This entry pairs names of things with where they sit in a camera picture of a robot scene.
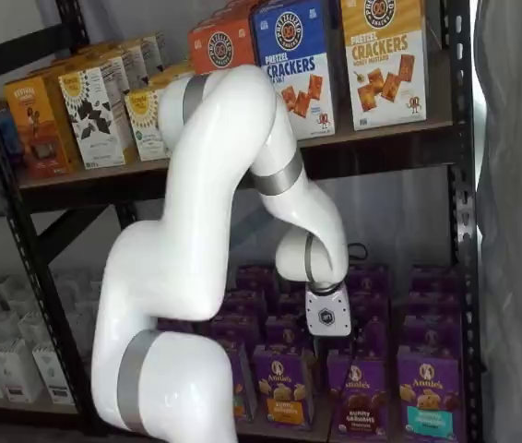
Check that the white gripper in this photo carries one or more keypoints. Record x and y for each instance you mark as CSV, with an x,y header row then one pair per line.
x,y
328,314

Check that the purple Annie's box brown patch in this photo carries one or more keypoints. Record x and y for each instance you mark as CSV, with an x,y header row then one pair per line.
x,y
371,304
369,277
374,334
358,401

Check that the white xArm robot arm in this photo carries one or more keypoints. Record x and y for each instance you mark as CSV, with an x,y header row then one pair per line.
x,y
173,277

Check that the purple Annie's box yellow label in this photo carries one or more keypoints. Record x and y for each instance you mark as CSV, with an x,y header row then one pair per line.
x,y
286,330
283,387
291,307

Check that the purple Annie's box green label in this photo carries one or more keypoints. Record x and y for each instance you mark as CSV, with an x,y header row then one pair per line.
x,y
242,383
254,279
238,330
245,304

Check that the purple Annie's box teal label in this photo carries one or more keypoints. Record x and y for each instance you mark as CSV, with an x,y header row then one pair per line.
x,y
434,277
429,397
434,302
431,334

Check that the brown wooden shelf board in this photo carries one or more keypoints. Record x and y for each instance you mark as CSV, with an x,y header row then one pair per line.
x,y
118,171

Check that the blue pretzel crackers box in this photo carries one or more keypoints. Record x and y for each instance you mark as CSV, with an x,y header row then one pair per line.
x,y
298,69

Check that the yellow pretzel crackers box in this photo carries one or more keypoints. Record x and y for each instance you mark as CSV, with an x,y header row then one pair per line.
x,y
383,69

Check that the Simple Mills bars box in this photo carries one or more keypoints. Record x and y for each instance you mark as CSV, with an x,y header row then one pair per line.
x,y
143,124

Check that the orange cheddar pretzel crackers box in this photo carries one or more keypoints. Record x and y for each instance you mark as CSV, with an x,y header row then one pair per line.
x,y
219,46

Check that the Simple Mills Sweet Thins box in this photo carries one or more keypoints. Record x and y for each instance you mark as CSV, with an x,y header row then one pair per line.
x,y
88,120

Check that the cream Simple Mills box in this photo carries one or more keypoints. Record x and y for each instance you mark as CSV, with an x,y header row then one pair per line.
x,y
150,53
118,69

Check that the orange Simple Mills box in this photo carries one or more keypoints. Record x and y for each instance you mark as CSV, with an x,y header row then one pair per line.
x,y
35,129

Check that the black metal shelving rack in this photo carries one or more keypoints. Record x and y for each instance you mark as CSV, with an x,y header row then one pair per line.
x,y
463,231

